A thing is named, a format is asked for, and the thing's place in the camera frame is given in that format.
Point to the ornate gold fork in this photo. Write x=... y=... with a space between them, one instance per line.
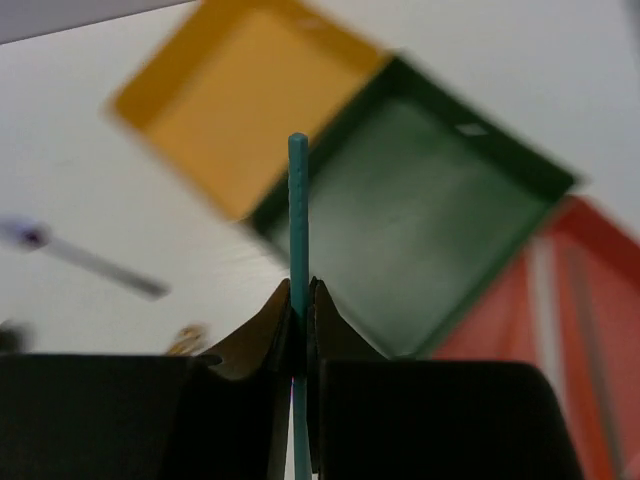
x=189 y=341

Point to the green square tray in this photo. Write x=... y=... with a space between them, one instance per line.
x=417 y=202

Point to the red square tray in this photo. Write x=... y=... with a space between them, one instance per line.
x=569 y=305

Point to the purple iridescent fork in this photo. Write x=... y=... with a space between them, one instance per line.
x=32 y=236

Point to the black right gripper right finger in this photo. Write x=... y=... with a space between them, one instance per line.
x=374 y=418

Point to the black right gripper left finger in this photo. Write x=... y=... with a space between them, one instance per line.
x=223 y=414

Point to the yellow square tray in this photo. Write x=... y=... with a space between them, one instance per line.
x=220 y=99

